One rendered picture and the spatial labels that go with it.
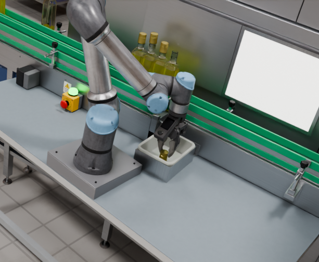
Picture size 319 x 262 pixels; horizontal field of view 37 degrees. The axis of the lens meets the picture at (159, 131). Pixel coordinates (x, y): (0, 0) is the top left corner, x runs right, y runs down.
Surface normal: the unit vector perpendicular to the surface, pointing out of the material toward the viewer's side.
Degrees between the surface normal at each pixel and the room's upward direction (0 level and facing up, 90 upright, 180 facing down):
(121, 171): 3
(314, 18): 90
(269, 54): 90
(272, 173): 90
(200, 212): 0
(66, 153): 3
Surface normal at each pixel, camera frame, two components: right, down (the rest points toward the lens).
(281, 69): -0.52, 0.36
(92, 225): 0.20, -0.83
